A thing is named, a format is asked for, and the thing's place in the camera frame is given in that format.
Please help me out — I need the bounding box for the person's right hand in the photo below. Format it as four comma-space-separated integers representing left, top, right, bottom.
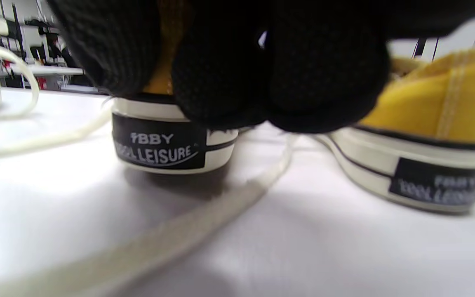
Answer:
48, 0, 475, 133

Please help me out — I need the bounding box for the cream shoe lace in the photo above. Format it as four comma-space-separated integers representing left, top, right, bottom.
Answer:
0, 134, 475, 297
0, 12, 41, 122
0, 99, 116, 161

